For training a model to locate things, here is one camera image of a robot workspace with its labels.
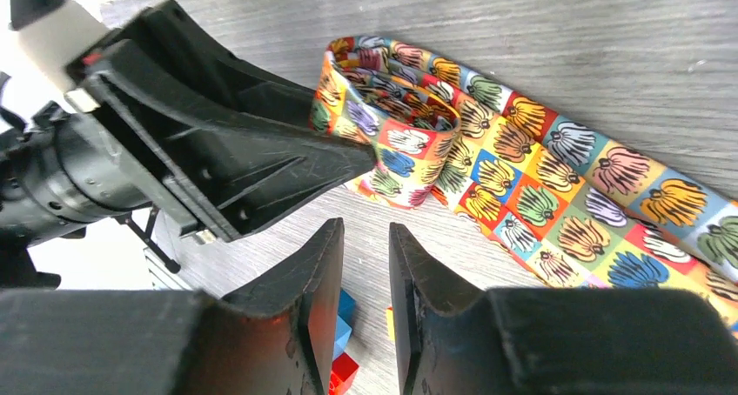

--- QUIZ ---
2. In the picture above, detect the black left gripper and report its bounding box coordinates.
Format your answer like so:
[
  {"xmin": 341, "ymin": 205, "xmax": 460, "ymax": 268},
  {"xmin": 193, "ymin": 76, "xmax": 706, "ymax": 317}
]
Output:
[{"xmin": 0, "ymin": 39, "xmax": 379, "ymax": 250}]

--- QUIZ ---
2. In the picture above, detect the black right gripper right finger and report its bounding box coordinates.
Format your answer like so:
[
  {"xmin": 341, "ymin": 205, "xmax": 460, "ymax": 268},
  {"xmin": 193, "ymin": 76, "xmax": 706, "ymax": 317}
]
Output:
[{"xmin": 389, "ymin": 223, "xmax": 737, "ymax": 394}]

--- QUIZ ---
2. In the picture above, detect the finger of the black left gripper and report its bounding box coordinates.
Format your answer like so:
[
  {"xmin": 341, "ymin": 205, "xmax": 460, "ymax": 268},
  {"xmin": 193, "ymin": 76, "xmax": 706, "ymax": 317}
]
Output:
[{"xmin": 66, "ymin": 0, "xmax": 314, "ymax": 128}]

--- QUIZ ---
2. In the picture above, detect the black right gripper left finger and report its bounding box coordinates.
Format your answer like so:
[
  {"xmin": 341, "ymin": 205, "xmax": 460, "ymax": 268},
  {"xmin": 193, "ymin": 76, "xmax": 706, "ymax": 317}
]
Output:
[{"xmin": 1, "ymin": 218, "xmax": 345, "ymax": 394}]

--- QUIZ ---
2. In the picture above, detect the colourful shell pattern tie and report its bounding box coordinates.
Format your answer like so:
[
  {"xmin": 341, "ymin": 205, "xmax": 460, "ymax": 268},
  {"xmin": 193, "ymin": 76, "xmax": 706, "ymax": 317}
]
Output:
[{"xmin": 311, "ymin": 36, "xmax": 737, "ymax": 329}]

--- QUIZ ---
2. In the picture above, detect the small orange lego brick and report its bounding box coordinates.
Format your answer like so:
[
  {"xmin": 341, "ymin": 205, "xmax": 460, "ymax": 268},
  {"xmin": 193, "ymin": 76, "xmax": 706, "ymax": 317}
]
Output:
[{"xmin": 385, "ymin": 306, "xmax": 396, "ymax": 342}]

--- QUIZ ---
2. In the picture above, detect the red lego brick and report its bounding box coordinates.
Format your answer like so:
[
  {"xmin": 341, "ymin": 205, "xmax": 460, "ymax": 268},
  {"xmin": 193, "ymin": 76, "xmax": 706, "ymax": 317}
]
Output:
[{"xmin": 328, "ymin": 352, "xmax": 359, "ymax": 395}]

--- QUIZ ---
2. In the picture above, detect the blue lego brick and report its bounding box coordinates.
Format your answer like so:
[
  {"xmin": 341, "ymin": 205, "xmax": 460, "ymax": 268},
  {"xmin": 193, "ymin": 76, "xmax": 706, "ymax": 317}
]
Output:
[{"xmin": 332, "ymin": 289, "xmax": 356, "ymax": 360}]

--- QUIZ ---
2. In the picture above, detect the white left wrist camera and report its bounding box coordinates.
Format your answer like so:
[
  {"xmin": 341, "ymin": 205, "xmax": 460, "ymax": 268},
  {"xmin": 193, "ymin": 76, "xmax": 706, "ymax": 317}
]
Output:
[{"xmin": 1, "ymin": 0, "xmax": 107, "ymax": 96}]

